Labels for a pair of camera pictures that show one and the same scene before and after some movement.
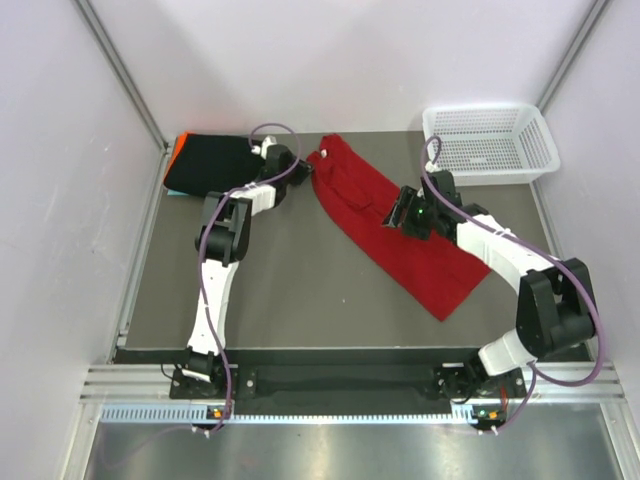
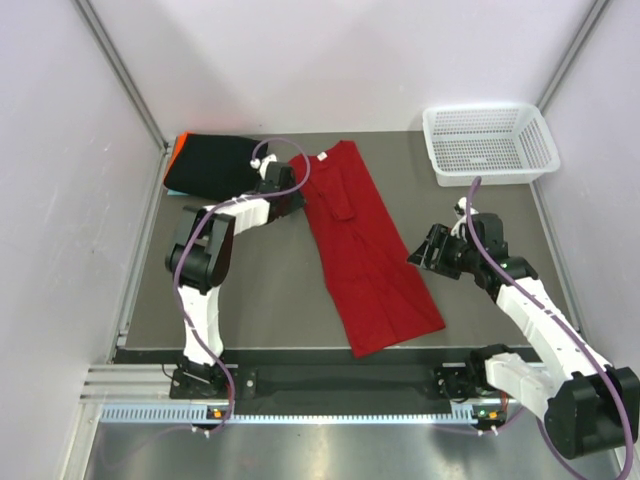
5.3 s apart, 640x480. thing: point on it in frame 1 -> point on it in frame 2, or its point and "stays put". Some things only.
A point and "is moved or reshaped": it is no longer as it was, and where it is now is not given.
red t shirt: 355,200 is moved or reshaped
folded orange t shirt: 179,143 stays put
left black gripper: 302,169 -> 296,202
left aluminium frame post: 126,73 stays put
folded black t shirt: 217,164 stays put
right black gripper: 407,199 -> 438,237
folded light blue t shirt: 171,192 stays put
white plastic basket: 489,144 stays put
